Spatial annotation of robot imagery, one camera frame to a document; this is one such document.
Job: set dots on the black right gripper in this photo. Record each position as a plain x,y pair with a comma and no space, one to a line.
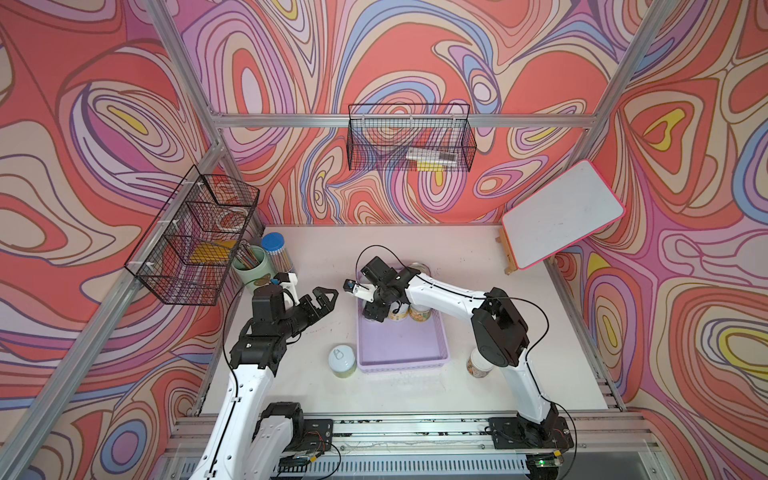
375,311

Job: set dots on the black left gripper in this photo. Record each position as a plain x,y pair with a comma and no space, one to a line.
323,306

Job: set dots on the white lid can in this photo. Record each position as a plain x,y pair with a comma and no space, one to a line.
342,361
419,313
477,365
398,311

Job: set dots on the purple plastic basket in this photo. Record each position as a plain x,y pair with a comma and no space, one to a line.
395,345

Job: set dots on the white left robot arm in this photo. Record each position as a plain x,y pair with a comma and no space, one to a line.
249,438

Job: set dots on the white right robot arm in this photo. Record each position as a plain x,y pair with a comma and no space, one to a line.
499,329

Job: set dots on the blue lid pencil tube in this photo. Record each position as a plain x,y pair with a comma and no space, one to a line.
275,247

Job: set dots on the green pencil cup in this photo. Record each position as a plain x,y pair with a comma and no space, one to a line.
253,266

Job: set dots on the wooden easel stand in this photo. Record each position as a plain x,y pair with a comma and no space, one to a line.
511,265

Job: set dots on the pink framed whiteboard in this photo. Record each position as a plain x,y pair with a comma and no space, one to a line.
566,210

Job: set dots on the black wire basket left wall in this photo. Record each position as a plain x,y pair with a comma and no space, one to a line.
186,256

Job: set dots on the black wire basket wall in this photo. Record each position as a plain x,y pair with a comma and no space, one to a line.
186,256
422,137

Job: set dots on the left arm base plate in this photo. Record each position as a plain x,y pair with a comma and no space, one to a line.
310,437

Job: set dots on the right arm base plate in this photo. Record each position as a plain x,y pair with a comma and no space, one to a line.
517,433

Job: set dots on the black wire basket back wall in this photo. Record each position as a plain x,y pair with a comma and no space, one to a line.
422,137

